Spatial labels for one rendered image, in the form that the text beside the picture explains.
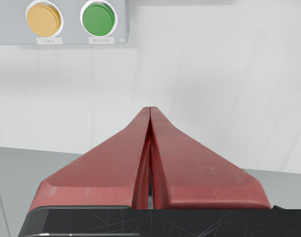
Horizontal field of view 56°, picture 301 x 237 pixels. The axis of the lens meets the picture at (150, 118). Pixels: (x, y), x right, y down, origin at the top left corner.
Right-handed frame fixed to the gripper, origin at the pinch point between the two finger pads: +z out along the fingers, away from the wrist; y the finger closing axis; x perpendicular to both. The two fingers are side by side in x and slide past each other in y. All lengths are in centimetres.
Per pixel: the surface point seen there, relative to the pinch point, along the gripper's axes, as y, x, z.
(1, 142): 32, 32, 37
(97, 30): 6.8, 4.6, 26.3
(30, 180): 79, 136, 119
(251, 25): -16.8, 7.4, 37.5
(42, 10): 13.2, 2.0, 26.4
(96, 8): 6.6, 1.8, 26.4
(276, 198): -88, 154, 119
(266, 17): -18.9, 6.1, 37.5
